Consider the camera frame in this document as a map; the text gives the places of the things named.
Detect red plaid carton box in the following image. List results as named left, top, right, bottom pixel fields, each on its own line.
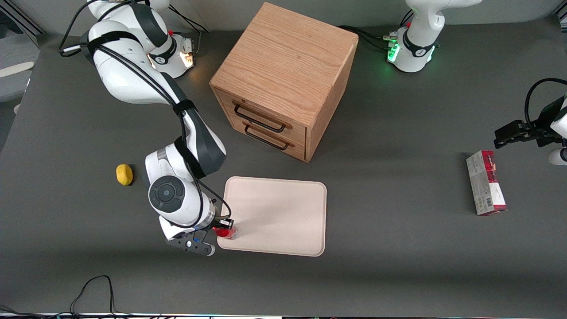
left=466, top=150, right=508, bottom=217

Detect beige flat board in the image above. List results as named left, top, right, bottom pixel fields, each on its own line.
left=0, top=61, right=35, bottom=79

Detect yellow lemon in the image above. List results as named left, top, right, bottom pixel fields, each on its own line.
left=116, top=163, right=134, bottom=186

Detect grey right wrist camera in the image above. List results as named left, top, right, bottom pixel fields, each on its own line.
left=166, top=234, right=217, bottom=257

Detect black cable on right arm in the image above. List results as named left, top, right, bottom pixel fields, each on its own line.
left=59, top=0, right=233, bottom=229

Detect black left arm base cables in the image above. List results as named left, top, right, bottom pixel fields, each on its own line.
left=338, top=25, right=393, bottom=51

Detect black looped floor cable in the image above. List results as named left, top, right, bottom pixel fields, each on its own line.
left=70, top=275, right=119, bottom=316

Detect beige plastic tray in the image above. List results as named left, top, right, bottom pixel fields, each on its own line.
left=217, top=176, right=328, bottom=257

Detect black right arm base cables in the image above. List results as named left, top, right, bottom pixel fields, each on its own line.
left=170, top=5, right=210, bottom=34

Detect black arm base cables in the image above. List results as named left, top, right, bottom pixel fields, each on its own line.
left=170, top=5, right=210, bottom=34
left=338, top=25, right=393, bottom=51

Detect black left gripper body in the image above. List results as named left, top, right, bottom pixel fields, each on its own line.
left=532, top=98, right=567, bottom=147

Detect wooden two-drawer cabinet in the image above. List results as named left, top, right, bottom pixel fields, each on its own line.
left=209, top=2, right=360, bottom=163

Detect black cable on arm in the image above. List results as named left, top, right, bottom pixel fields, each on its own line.
left=59, top=0, right=233, bottom=229
left=524, top=78, right=567, bottom=130

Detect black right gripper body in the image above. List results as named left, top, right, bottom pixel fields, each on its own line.
left=195, top=216, right=222, bottom=235

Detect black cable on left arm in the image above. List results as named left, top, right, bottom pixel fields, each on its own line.
left=524, top=78, right=567, bottom=130

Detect black wire drawer handle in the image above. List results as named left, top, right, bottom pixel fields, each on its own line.
left=233, top=104, right=287, bottom=133
left=243, top=124, right=290, bottom=151

